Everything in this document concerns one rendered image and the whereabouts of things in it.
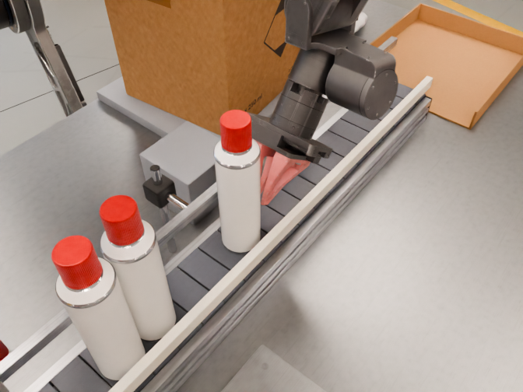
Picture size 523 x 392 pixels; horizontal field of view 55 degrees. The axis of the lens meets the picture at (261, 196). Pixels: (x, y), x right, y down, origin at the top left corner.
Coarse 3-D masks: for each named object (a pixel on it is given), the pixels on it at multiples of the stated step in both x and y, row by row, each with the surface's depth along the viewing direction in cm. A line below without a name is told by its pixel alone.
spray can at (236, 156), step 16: (240, 112) 53; (224, 128) 52; (240, 128) 51; (224, 144) 53; (240, 144) 53; (256, 144) 56; (224, 160) 54; (240, 160) 54; (256, 160) 55; (224, 176) 55; (240, 176) 55; (256, 176) 57; (224, 192) 58; (240, 192) 57; (256, 192) 58; (224, 208) 60; (240, 208) 59; (256, 208) 61; (224, 224) 62; (240, 224) 61; (256, 224) 63; (224, 240) 65; (240, 240) 63; (256, 240) 65
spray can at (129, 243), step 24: (120, 216) 43; (120, 240) 45; (144, 240) 46; (120, 264) 46; (144, 264) 47; (144, 288) 49; (168, 288) 54; (144, 312) 52; (168, 312) 55; (144, 336) 56
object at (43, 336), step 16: (384, 48) 84; (208, 192) 62; (192, 208) 60; (176, 224) 59; (160, 240) 57; (64, 320) 50; (32, 336) 49; (48, 336) 49; (16, 352) 48; (32, 352) 49; (0, 368) 47; (16, 368) 48
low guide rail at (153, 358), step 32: (416, 96) 84; (384, 128) 78; (352, 160) 73; (320, 192) 69; (288, 224) 65; (256, 256) 61; (224, 288) 58; (192, 320) 55; (160, 352) 53; (128, 384) 51
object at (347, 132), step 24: (360, 120) 84; (336, 144) 80; (312, 168) 77; (288, 192) 73; (264, 216) 70; (216, 240) 67; (192, 264) 65; (216, 264) 65; (192, 288) 62; (216, 312) 62; (192, 336) 58; (72, 360) 56; (168, 360) 56; (48, 384) 54; (72, 384) 54; (96, 384) 54; (144, 384) 54
